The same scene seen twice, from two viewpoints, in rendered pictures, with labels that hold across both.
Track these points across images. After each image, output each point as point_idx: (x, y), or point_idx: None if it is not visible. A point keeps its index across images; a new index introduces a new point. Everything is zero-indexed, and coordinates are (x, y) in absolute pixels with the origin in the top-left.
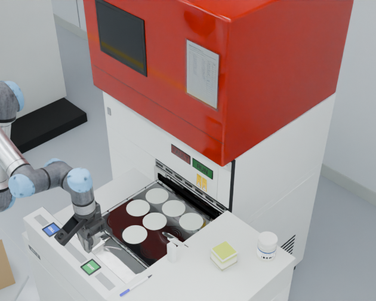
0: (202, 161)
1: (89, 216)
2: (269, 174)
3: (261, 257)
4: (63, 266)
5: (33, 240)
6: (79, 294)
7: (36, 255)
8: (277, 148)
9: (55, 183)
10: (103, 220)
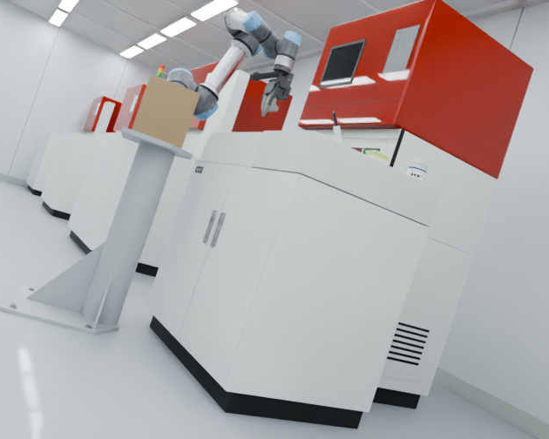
0: (372, 145)
1: (284, 70)
2: None
3: (409, 174)
4: (229, 145)
5: (206, 151)
6: (229, 168)
7: (199, 171)
8: (439, 171)
9: (272, 39)
10: (290, 87)
